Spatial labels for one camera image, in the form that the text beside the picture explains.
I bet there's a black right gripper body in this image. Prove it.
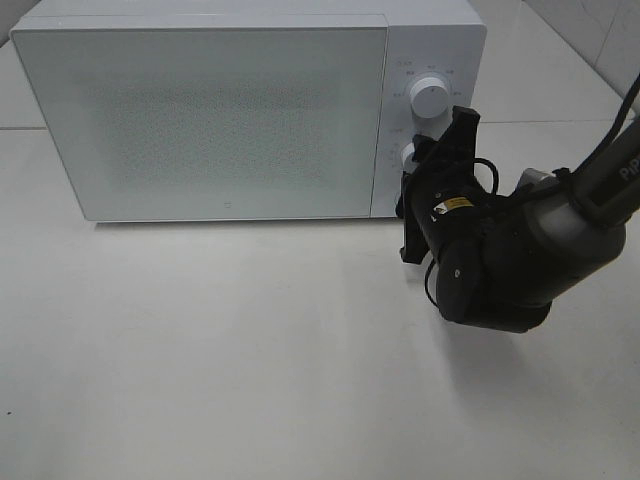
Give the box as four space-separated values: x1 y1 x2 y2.
397 149 493 265

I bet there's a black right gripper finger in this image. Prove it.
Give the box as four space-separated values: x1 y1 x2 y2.
412 134 435 163

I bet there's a white timer knob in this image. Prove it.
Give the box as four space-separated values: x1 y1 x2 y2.
400 143 417 173

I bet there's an upper white power knob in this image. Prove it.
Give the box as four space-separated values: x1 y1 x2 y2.
408 74 450 119

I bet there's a white microwave oven body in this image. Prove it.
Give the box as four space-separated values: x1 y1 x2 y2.
10 1 487 218

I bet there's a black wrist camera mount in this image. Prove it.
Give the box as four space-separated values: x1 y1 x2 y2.
435 106 481 162

